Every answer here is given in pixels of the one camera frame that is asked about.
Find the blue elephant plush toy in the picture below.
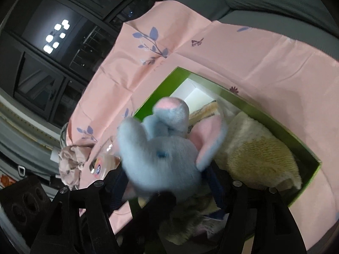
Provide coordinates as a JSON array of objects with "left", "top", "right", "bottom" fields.
[{"left": 117, "top": 97, "right": 229, "bottom": 199}]

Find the green box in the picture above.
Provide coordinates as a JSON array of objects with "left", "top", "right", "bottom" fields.
[{"left": 127, "top": 67, "right": 322, "bottom": 244}]

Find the pink gum bottle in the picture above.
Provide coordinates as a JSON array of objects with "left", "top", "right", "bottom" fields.
[{"left": 89, "top": 138, "right": 121, "bottom": 178}]

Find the yellow white knitted towel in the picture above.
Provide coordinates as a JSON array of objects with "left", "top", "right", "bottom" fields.
[{"left": 214, "top": 111, "right": 303, "bottom": 191}]

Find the dark glass window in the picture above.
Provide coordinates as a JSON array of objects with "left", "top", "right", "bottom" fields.
[{"left": 0, "top": 0, "right": 165, "bottom": 127}]

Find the crumpled beige cloth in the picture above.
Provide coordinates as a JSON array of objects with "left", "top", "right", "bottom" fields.
[{"left": 58, "top": 143, "right": 92, "bottom": 189}]

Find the grey curtain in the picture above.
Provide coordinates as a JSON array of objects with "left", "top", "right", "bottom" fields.
[{"left": 0, "top": 90, "right": 64, "bottom": 175}]

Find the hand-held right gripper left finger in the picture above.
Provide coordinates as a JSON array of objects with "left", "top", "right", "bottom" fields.
[{"left": 30, "top": 168, "right": 130, "bottom": 254}]

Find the pink printed bedsheet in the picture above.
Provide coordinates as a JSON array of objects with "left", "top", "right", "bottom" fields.
[{"left": 66, "top": 0, "right": 339, "bottom": 254}]

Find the grey sofa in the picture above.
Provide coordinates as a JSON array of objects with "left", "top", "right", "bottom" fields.
[{"left": 164, "top": 0, "right": 339, "bottom": 66}]

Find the green fuzzy cloth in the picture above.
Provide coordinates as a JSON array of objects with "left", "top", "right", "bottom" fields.
[{"left": 159, "top": 196, "right": 225, "bottom": 245}]

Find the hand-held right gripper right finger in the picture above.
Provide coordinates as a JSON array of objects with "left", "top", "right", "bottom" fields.
[{"left": 205, "top": 163, "right": 308, "bottom": 254}]

